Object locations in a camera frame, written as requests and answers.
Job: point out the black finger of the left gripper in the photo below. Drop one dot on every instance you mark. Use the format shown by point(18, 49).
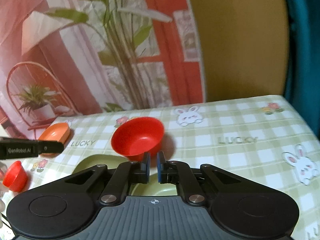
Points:
point(50, 147)

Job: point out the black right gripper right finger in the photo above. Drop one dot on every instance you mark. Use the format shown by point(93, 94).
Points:
point(193, 185)

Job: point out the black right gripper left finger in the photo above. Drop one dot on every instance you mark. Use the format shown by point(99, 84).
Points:
point(105, 185)

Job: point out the green plate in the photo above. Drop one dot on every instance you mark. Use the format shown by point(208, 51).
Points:
point(153, 188)

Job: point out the large red bowl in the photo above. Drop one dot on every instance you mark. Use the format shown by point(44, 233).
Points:
point(137, 136)

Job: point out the orange plate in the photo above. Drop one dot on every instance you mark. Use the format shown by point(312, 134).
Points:
point(57, 132)

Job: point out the small red bowl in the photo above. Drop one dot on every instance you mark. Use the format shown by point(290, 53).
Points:
point(16, 177)

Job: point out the green checked tablecloth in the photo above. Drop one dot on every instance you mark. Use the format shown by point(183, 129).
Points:
point(263, 141)

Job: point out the printed backdrop cloth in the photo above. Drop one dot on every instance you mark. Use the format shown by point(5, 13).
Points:
point(62, 58)

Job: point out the yellow wooden headboard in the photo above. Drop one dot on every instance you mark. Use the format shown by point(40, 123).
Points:
point(245, 46)

